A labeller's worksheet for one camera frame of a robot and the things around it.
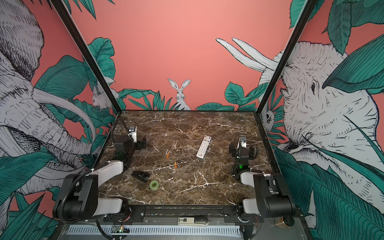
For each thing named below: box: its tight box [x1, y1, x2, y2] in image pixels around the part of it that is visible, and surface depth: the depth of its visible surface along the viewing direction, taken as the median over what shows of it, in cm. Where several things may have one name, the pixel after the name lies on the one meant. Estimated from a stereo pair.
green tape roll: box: [149, 180, 159, 190], surface depth 85 cm
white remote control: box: [196, 135, 212, 159], surface depth 100 cm
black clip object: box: [131, 170, 151, 183], surface depth 87 cm
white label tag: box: [178, 217, 201, 226], surface depth 71 cm
